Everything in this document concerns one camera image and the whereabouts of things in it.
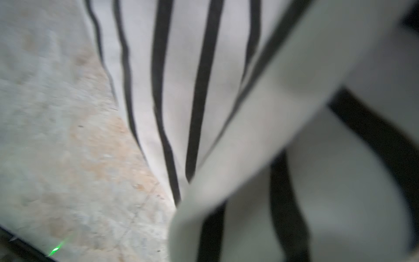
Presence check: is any black white striped tank top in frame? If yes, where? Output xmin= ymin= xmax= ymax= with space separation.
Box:
xmin=79 ymin=1 xmax=419 ymax=262

